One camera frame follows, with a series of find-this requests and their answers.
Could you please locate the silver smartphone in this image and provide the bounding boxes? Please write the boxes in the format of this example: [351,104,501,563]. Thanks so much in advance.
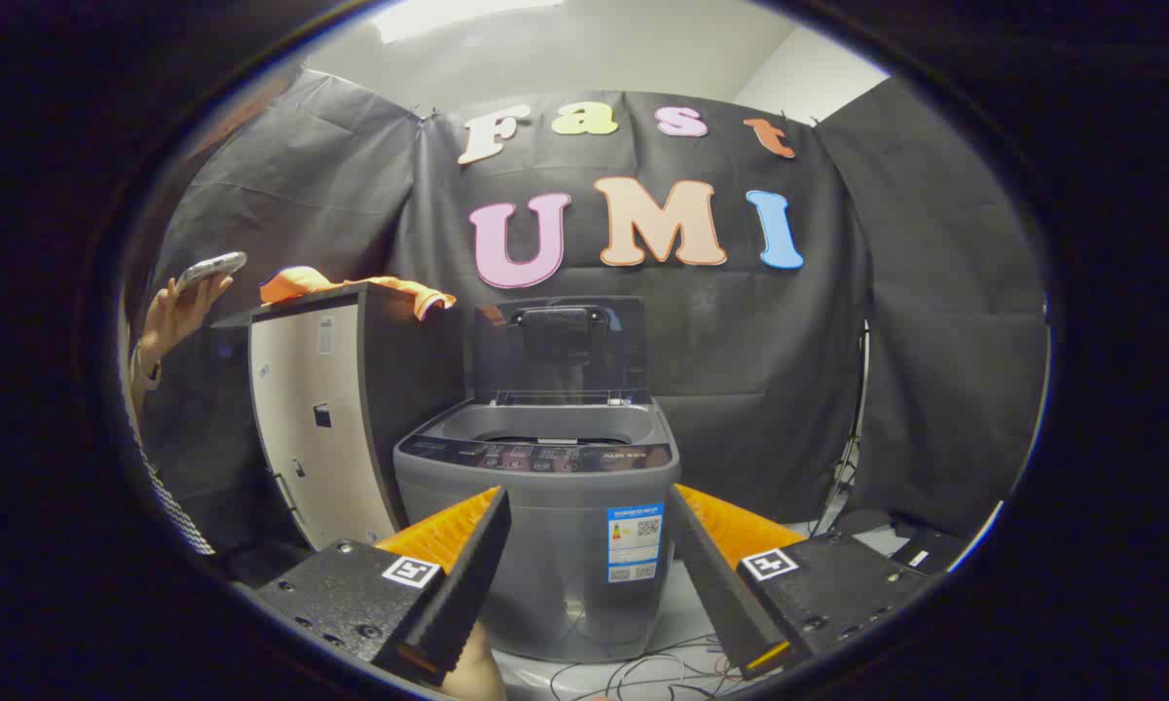
[175,251,248,293]

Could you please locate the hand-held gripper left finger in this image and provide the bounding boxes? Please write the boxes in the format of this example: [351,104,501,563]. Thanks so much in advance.
[253,485,513,687]

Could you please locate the metal backdrop stand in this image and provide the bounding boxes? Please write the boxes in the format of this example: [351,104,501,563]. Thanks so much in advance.
[816,321,872,538]

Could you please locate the grey washing machine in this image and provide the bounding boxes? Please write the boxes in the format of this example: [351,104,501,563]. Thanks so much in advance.
[392,389,682,665]

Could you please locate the black floor cables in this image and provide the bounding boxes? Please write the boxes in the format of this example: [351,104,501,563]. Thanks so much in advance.
[545,633,746,701]

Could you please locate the orange sports shirt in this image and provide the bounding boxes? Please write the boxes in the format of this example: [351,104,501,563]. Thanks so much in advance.
[258,266,457,322]

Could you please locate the person's checked clothing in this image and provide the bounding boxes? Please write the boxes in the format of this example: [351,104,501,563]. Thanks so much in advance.
[141,458,217,556]

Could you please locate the dark cabinet with cream door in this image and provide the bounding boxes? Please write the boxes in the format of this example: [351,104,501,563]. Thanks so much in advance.
[212,280,468,551]

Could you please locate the black backdrop cloth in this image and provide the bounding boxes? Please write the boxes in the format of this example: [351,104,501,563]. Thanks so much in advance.
[141,68,1050,546]

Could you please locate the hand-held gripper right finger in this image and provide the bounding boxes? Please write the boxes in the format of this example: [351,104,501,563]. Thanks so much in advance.
[668,482,937,683]

